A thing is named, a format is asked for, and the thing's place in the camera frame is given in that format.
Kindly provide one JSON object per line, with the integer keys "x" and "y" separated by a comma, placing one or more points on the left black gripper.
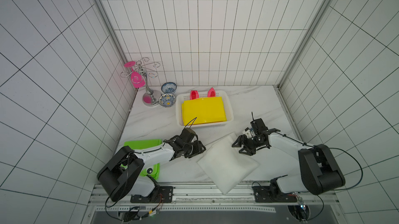
{"x": 198, "y": 145}

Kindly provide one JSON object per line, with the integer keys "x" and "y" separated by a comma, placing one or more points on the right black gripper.
{"x": 246, "y": 143}

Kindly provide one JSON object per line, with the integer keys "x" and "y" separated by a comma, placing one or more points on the white raincoat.
{"x": 225, "y": 166}

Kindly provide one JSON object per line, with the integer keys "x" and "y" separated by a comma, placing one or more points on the yellow raincoat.
{"x": 205, "y": 110}

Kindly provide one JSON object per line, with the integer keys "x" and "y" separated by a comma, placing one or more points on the green frog raincoat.
{"x": 153, "y": 171}

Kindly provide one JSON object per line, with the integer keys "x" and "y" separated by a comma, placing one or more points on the white plastic basket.
{"x": 219, "y": 93}

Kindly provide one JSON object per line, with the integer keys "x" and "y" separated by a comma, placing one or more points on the pink bunny raincoat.
{"x": 194, "y": 94}

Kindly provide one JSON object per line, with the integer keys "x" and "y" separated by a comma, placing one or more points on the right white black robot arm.
{"x": 318, "y": 170}

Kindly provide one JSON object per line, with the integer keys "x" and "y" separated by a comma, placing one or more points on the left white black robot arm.
{"x": 121, "y": 175}

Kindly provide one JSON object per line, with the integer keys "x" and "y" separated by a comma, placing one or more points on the blue white bowl lower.
{"x": 167, "y": 100}

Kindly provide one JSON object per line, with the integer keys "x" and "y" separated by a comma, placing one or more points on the blue white bowl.
{"x": 168, "y": 88}
{"x": 167, "y": 100}

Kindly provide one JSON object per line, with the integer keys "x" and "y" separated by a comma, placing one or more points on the blue white bowl upper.
{"x": 168, "y": 88}

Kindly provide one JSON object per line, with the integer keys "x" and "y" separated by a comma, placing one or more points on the silver glass holder stand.
{"x": 147, "y": 69}

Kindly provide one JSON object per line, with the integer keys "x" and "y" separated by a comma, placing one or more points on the left base wiring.
{"x": 137, "y": 213}

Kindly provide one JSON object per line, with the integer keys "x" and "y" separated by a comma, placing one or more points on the base wiring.
{"x": 137, "y": 213}
{"x": 307, "y": 210}

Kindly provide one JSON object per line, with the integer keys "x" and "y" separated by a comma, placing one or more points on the right base wiring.
{"x": 307, "y": 210}

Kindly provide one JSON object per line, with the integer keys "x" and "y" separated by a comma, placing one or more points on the pink wine glass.
{"x": 134, "y": 74}

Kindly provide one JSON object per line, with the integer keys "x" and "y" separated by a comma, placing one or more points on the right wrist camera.
{"x": 248, "y": 133}

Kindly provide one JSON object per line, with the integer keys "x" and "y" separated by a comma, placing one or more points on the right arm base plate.
{"x": 263, "y": 194}

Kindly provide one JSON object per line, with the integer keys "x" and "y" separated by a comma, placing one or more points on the aluminium mounting rail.
{"x": 207, "y": 194}

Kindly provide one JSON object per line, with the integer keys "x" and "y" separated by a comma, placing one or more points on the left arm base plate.
{"x": 161, "y": 194}

